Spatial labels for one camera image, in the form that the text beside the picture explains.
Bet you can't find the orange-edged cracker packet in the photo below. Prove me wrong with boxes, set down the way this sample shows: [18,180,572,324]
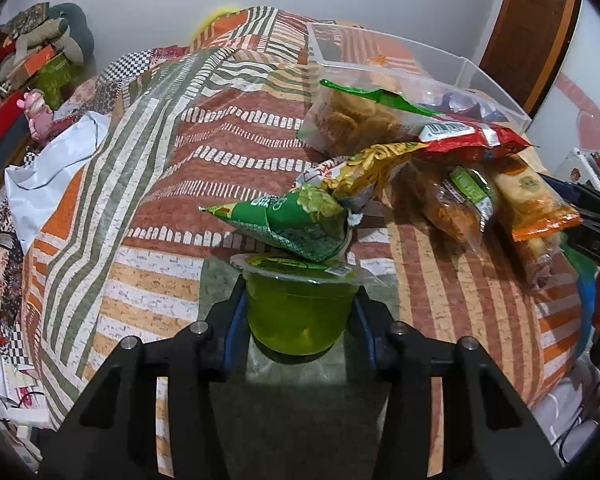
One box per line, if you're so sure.
[490,157,581,291]

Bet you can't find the clear fried snack bag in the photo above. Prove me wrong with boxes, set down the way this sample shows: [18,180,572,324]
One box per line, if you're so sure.
[297,79,451,158]

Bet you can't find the pink toy figure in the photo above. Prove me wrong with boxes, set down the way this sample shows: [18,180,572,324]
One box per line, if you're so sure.
[22,89,56,142]

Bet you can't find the pink heart decal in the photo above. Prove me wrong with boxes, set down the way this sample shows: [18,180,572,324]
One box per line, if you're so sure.
[575,107,600,166]

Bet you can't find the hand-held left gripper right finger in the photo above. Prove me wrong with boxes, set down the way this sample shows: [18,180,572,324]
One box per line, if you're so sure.
[350,292,563,480]

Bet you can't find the purple snack packets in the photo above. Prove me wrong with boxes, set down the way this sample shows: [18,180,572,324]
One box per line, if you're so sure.
[430,90,511,123]

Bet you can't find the scattered papers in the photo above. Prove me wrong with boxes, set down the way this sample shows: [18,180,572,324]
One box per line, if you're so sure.
[0,320,48,461]

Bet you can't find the white plastic sheet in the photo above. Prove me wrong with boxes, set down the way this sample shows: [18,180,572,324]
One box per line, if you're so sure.
[4,110,113,256]

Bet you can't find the clear green-label snack bag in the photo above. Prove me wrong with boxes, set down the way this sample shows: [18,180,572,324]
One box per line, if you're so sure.
[400,160,501,246]

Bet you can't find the yellow plastic item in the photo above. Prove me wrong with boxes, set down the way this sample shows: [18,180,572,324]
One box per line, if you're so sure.
[192,7,241,43]

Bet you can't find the checkered floral quilt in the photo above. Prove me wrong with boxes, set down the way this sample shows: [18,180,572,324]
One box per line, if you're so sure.
[0,45,191,406]

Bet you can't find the brown wooden door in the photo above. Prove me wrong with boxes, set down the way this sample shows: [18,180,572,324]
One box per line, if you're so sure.
[477,0,583,116]

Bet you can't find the white fridge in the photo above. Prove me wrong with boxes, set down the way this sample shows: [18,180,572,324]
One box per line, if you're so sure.
[525,0,600,196]

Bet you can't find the red box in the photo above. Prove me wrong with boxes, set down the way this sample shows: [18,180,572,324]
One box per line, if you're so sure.
[0,92,36,156]

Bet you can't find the striped patchwork blanket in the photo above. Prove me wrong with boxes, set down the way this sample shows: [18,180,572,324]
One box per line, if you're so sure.
[10,5,596,480]

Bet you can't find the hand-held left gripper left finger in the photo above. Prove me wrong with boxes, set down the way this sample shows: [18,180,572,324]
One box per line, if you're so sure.
[37,275,248,480]

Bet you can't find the grey-green plush pile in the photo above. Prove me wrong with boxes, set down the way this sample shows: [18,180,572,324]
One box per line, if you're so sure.
[0,2,95,66]

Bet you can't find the green snack packet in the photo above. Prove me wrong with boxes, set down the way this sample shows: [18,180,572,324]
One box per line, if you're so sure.
[199,185,353,263]

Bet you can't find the yellow snack packet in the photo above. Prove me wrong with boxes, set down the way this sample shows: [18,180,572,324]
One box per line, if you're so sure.
[300,142,428,211]

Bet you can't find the clear plastic box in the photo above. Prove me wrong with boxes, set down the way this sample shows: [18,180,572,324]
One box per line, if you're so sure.
[305,22,533,133]

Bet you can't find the colorful magnet cluster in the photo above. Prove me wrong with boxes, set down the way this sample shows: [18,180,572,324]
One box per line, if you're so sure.
[565,147,600,196]

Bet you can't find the green jelly cup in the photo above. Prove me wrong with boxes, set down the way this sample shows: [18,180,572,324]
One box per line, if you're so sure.
[230,252,376,356]

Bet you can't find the orange box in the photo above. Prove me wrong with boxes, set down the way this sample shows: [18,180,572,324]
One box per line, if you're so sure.
[10,45,56,86]

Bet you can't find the green box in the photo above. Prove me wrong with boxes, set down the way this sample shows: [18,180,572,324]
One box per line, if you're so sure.
[35,55,86,111]

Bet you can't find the red snack packet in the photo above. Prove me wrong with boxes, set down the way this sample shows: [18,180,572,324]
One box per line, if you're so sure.
[417,115,533,161]

